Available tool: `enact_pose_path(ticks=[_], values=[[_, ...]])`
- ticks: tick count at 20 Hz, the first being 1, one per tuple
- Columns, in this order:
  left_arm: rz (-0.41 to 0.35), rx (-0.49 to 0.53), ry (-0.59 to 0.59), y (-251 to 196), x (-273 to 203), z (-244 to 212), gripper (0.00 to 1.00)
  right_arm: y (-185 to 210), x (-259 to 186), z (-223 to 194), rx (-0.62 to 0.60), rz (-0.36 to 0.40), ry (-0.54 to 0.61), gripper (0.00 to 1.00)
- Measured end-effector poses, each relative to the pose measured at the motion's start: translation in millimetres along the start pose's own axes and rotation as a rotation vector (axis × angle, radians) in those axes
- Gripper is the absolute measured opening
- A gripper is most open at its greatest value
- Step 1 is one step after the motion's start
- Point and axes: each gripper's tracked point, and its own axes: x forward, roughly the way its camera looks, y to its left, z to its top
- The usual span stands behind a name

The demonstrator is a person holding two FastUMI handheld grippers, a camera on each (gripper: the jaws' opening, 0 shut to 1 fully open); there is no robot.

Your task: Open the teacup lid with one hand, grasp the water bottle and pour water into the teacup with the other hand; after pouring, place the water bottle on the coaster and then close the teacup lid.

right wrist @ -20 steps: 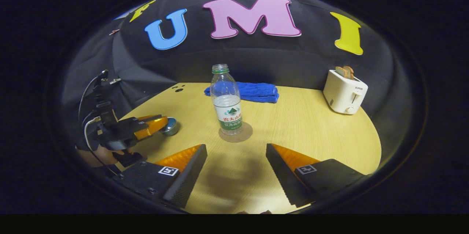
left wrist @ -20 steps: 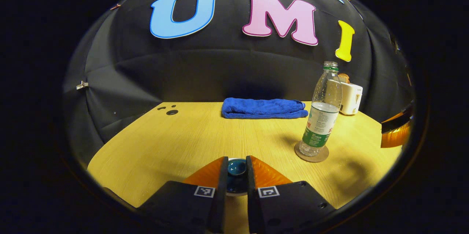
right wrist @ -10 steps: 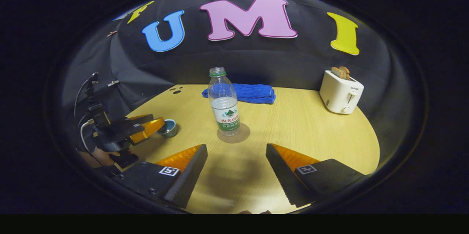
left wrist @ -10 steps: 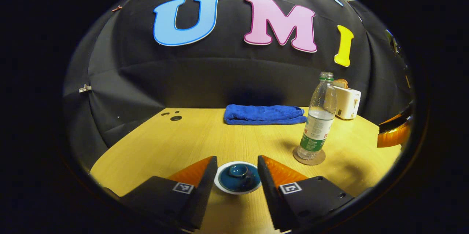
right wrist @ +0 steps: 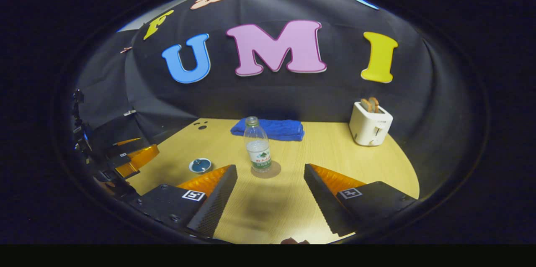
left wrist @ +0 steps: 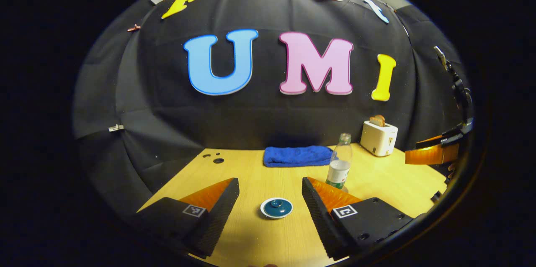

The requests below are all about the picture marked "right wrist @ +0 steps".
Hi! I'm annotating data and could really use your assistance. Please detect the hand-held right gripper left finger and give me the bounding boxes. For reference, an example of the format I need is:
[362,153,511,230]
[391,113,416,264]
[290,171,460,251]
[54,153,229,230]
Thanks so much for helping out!
[127,164,239,238]

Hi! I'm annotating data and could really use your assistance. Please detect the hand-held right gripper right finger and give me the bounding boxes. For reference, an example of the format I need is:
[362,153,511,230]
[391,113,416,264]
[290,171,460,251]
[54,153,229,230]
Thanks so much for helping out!
[303,163,420,237]

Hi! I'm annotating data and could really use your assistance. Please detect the round brown coaster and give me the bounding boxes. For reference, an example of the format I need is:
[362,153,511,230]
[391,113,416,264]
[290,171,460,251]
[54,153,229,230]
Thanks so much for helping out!
[250,160,282,179]

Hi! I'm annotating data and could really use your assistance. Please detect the clear plastic water bottle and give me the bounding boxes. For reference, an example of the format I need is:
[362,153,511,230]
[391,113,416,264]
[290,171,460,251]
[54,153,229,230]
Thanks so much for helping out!
[243,116,273,174]

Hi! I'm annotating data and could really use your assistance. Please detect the blue folded towel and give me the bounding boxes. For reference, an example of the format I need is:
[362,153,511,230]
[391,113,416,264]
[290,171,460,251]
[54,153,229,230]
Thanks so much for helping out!
[230,118,305,142]

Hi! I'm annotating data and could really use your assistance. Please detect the white toaster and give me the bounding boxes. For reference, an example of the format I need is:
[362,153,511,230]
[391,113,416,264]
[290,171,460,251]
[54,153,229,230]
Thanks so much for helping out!
[348,101,394,147]

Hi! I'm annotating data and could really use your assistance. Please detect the black backdrop cloth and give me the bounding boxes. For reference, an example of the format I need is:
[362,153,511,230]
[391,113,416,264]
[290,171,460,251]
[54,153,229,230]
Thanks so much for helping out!
[73,0,486,200]

